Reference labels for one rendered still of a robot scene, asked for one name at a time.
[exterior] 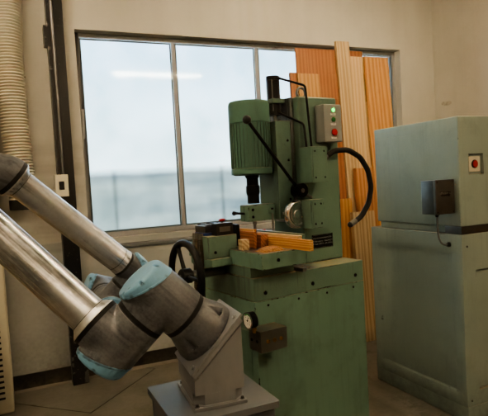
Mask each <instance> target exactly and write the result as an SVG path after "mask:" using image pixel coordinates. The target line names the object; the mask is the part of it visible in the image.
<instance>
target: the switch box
mask: <svg viewBox="0 0 488 416"><path fill-rule="evenodd" d="M331 108H334V109H335V111H334V112H332V111H331ZM330 113H335V115H336V116H334V117H335V119H336V120H335V122H332V120H331V118H332V117H333V116H331V115H330ZM331 123H336V125H331ZM332 129H336V130H337V131H338V134H337V135H332ZM315 131H316V143H336V142H342V124H341V106H340V105H331V104H322V105H318V106H315ZM331 136H337V139H332V138H331Z"/></svg>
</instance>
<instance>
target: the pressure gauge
mask: <svg viewBox="0 0 488 416"><path fill-rule="evenodd" d="M247 320H248V322H247ZM243 323H244V327H245V328H246V329H252V330H253V333H256V330H257V326H258V316H257V315H256V314H255V313H254V312H253V311H250V312H245V313H244V315H243Z"/></svg>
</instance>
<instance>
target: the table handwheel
mask: <svg viewBox="0 0 488 416"><path fill-rule="evenodd" d="M181 247H184V248H186V249H187V250H188V251H189V252H190V254H191V255H192V258H193V261H194V263H195V266H196V270H194V271H193V270H192V269H191V268H186V266H185V262H184V260H183V257H182V251H181ZM177 254H178V257H179V260H180V263H181V268H182V269H180V270H179V272H178V275H179V276H180V277H181V278H182V279H183V280H184V281H186V282H187V283H192V282H193V281H194V282H196V283H198V290H197V291H198V292H199V293H200V294H201V295H202V296H205V290H206V279H205V277H213V276H219V275H224V274H226V268H225V266H222V267H210V268H204V267H203V264H202V261H201V257H200V255H199V253H198V251H197V250H196V248H195V247H194V245H193V244H192V243H190V242H189V241H187V240H184V239H182V240H179V241H177V242H176V243H175V244H174V245H173V247H172V250H171V253H170V256H169V261H168V266H169V267H171V268H172V270H173V271H174V272H175V262H176V256H177ZM204 269H205V270H204Z"/></svg>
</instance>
